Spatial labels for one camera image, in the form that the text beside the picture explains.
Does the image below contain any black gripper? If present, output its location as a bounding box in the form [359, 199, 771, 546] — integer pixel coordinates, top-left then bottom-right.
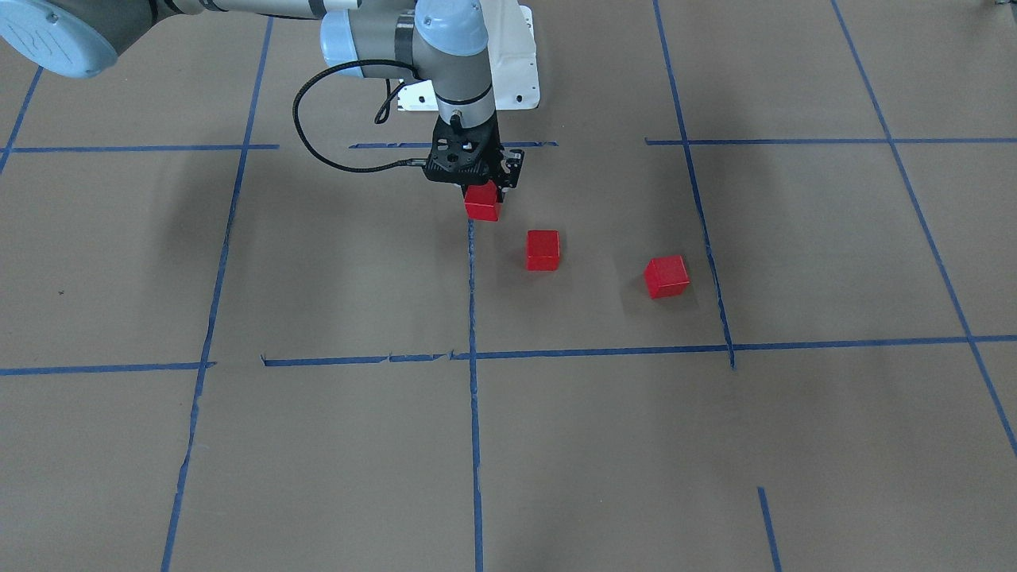
[423, 114, 524, 189]

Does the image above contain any red cube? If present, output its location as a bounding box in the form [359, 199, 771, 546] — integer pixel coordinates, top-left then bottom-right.
[644, 256, 691, 300]
[524, 230, 562, 272]
[462, 181, 501, 222]

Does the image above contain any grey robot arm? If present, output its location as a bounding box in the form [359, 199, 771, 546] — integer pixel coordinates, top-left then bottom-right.
[2, 1, 524, 191]

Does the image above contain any white metal base plate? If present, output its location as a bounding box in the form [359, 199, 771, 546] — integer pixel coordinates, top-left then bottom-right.
[412, 1, 540, 110]

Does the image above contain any black camera cable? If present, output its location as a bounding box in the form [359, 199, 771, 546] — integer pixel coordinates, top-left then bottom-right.
[292, 61, 434, 174]

